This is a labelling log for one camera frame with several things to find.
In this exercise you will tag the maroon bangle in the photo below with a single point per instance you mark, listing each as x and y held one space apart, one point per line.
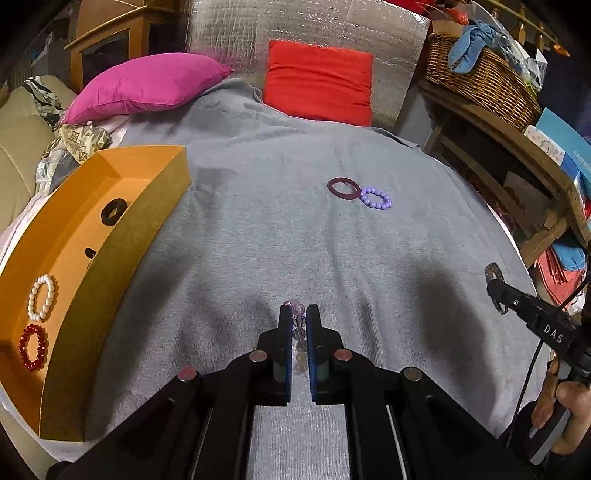
330 189

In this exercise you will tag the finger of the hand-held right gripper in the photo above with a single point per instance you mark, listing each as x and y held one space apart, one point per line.
510 297

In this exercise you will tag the red pillow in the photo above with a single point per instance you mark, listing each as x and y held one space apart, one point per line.
318 83

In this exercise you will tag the blue cloth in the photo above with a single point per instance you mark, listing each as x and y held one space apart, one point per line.
471 46

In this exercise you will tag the blue box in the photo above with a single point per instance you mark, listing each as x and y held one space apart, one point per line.
570 138

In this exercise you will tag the wicker basket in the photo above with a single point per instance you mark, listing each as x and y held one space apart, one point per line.
485 78

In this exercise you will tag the red bags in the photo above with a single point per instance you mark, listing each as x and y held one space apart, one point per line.
556 272

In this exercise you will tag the black bangle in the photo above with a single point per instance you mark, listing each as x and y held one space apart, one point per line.
107 213

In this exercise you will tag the grey blanket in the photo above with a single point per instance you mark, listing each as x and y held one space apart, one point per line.
277 221

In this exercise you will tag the person's right hand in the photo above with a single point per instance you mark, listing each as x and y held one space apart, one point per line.
572 406

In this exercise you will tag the red cloth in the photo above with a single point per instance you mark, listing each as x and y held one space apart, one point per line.
406 5

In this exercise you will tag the white floral box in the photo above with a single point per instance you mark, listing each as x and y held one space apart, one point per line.
545 145

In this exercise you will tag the wooden shelf table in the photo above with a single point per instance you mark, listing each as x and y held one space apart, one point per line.
521 152

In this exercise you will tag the wooden cabinet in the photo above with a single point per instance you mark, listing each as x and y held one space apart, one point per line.
115 37

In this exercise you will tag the orange cardboard box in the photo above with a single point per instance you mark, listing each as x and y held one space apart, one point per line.
92 267

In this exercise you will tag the silver foil insulation mat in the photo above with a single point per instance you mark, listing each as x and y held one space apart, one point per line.
323 23

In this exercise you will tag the beige sofa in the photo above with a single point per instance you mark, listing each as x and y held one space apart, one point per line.
18 138

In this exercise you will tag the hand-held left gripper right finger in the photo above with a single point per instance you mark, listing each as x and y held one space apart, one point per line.
314 350

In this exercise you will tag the gold patterned cloth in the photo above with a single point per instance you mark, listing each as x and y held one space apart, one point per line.
78 143

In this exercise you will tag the black and white patterned cloth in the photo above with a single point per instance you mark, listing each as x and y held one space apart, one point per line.
44 99

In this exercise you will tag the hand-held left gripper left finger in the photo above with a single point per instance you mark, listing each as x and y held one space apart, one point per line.
287 350

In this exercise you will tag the pink pillow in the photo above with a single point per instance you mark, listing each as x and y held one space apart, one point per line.
147 85

